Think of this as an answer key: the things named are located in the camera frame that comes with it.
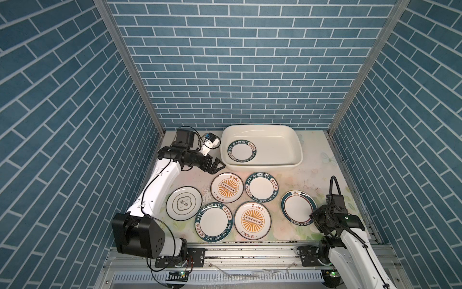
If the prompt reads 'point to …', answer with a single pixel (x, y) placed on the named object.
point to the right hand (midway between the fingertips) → (312, 217)
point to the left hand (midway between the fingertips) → (221, 161)
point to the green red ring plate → (297, 206)
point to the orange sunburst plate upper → (227, 187)
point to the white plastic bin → (278, 147)
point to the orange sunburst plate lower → (252, 220)
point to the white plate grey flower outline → (184, 203)
